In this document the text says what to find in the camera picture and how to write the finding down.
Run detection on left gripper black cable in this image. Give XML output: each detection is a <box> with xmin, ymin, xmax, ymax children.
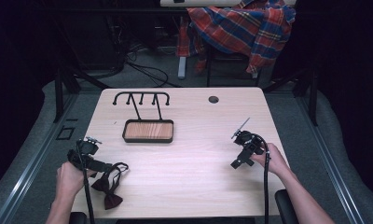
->
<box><xmin>76</xmin><ymin>140</ymin><xmax>96</xmax><ymax>224</ymax></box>

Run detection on person's right hand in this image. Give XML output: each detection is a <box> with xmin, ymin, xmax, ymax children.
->
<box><xmin>250</xmin><ymin>142</ymin><xmax>291</xmax><ymax>179</ymax></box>

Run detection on black floor cables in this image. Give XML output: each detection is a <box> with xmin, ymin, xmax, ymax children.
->
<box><xmin>106</xmin><ymin>18</ymin><xmax>183</xmax><ymax>89</ymax></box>

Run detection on black chair armrest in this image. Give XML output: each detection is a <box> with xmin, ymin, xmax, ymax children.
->
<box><xmin>69</xmin><ymin>211</ymin><xmax>88</xmax><ymax>224</ymax></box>
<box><xmin>274</xmin><ymin>189</ymin><xmax>300</xmax><ymax>224</ymax></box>

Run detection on black metal stand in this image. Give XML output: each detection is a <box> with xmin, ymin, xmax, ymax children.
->
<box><xmin>261</xmin><ymin>66</ymin><xmax>320</xmax><ymax>127</ymax></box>
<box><xmin>51</xmin><ymin>59</ymin><xmax>112</xmax><ymax>124</ymax></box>

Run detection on black hook rack wooden tray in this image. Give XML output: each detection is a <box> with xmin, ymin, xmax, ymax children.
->
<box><xmin>112</xmin><ymin>91</ymin><xmax>175</xmax><ymax>145</ymax></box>

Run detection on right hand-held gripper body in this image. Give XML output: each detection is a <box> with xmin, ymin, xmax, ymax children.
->
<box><xmin>230</xmin><ymin>117</ymin><xmax>267</xmax><ymax>158</ymax></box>

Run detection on black chair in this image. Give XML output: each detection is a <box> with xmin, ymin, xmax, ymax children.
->
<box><xmin>204</xmin><ymin>43</ymin><xmax>261</xmax><ymax>89</ymax></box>

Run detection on dark red bow tie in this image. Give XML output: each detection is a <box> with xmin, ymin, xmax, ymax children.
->
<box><xmin>90</xmin><ymin>161</ymin><xmax>130</xmax><ymax>211</ymax></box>

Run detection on white desk leg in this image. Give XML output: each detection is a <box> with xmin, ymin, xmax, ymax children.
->
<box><xmin>177</xmin><ymin>55</ymin><xmax>187</xmax><ymax>80</ymax></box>

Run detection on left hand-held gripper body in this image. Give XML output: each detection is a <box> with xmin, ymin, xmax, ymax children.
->
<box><xmin>66</xmin><ymin>136</ymin><xmax>104</xmax><ymax>172</ymax></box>

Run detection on red blue plaid shirt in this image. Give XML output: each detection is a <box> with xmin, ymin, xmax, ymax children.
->
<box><xmin>175</xmin><ymin>0</ymin><xmax>297</xmax><ymax>76</ymax></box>

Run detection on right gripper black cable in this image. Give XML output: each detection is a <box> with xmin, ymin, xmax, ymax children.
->
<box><xmin>251</xmin><ymin>133</ymin><xmax>272</xmax><ymax>224</ymax></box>

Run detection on person's left hand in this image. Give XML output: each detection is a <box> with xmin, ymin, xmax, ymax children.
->
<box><xmin>55</xmin><ymin>161</ymin><xmax>97</xmax><ymax>203</ymax></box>

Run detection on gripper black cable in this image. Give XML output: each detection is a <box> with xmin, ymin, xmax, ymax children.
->
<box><xmin>251</xmin><ymin>133</ymin><xmax>272</xmax><ymax>224</ymax></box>
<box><xmin>76</xmin><ymin>140</ymin><xmax>96</xmax><ymax>224</ymax></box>

